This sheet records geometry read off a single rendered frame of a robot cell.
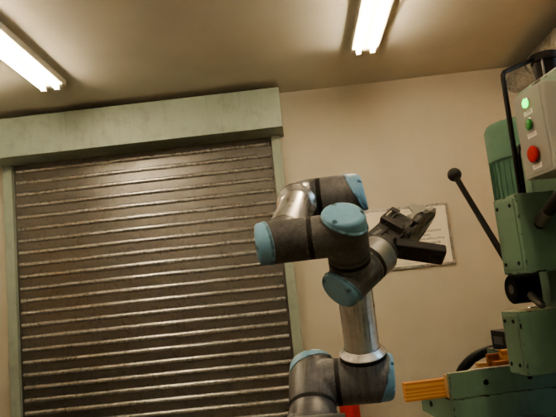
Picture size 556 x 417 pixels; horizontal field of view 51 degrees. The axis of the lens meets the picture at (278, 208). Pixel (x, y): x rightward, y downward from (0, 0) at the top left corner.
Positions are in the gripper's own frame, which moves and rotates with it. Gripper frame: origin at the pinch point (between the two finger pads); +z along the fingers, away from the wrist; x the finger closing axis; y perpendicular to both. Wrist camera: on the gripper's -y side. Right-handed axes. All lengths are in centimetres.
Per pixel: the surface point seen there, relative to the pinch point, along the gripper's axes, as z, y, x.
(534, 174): -12.3, -21.5, -30.1
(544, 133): -11.7, -20.6, -38.1
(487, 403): -26.0, -31.9, 18.3
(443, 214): 218, 79, 190
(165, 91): 121, 267, 118
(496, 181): 8.7, -9.3, -9.7
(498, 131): 13.4, -5.0, -19.7
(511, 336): -24.1, -30.6, -2.0
